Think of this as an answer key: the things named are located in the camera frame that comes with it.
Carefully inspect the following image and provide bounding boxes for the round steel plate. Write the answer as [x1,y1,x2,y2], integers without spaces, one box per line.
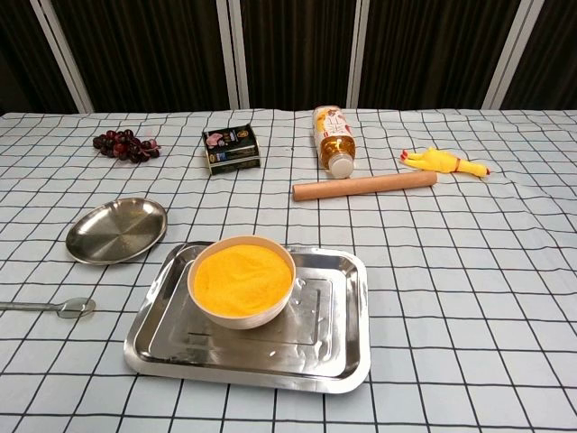
[65,197,169,266]

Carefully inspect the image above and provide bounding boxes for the dark red grape bunch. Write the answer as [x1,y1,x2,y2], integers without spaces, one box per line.
[92,128,162,164]

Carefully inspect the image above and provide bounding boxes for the clear plastic spoon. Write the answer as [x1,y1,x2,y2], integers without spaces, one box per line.
[0,297,97,320]

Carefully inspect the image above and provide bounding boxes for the yellow rubber chicken toy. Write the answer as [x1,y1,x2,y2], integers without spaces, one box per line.
[399,146,492,180]

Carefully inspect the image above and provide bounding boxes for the rectangular steel tray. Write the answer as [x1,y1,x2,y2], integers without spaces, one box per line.
[123,241,372,395]

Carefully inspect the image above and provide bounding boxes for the black luncheon meat tin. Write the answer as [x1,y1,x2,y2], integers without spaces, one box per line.
[201,124,262,176]

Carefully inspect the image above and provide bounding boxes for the cream round bowl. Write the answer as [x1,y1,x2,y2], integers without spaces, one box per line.
[187,235,298,331]

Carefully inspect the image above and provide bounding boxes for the dark folding screen white frames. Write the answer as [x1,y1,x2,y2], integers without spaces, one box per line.
[0,0,577,115]

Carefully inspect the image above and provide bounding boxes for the white black checked tablecloth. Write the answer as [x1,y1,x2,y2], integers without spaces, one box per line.
[0,107,577,433]

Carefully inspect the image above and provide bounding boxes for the wooden rolling pin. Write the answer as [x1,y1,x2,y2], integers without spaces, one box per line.
[291,170,439,203]

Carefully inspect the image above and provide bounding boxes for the amber tea bottle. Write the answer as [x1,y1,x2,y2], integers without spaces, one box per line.
[312,106,357,180]

